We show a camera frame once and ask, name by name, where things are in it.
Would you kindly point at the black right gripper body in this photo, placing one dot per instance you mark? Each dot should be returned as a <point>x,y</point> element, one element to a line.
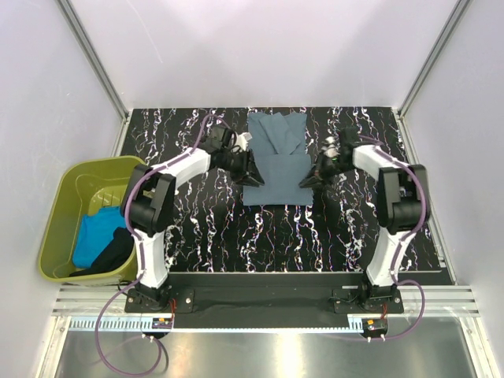
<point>326,168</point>

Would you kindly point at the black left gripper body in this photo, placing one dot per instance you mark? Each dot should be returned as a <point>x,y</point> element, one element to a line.
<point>238,164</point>

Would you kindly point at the slate blue t shirt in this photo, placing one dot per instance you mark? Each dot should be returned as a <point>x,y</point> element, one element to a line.
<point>279,146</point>

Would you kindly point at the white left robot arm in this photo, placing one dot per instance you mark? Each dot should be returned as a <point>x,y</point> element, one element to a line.
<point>148,203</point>

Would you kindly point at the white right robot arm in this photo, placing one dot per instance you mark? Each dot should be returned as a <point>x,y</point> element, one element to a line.
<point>402,204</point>

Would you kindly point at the black t shirt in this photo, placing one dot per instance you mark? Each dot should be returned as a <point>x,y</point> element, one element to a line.
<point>113,256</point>

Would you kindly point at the olive green plastic bin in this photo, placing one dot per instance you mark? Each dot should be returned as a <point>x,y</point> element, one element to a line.
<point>84,189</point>

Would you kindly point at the bright blue t shirt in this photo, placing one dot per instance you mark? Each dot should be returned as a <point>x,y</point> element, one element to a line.
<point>95,234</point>

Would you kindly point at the right connector box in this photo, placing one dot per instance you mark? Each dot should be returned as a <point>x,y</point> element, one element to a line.
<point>376,325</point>

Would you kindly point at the connector box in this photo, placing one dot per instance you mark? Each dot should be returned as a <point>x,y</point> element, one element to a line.
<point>376,325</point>
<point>162,322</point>

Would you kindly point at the left connector box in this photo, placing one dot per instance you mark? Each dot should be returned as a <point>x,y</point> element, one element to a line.
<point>162,322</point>

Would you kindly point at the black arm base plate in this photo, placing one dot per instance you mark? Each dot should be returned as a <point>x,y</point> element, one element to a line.
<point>301,298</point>

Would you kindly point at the left upright frame post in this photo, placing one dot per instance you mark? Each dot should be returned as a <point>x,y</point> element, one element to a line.
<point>83,39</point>

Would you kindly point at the upright frame post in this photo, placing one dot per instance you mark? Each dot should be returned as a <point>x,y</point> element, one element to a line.
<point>83,39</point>
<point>441,42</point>

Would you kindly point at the white slotted cable duct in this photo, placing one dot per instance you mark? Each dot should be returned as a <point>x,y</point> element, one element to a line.
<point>186,324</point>

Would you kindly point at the right upright frame post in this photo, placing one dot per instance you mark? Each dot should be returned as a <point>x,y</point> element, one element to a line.
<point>441,42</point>

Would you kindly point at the aluminium frame rail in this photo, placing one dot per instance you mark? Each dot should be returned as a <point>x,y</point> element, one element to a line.
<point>457,301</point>

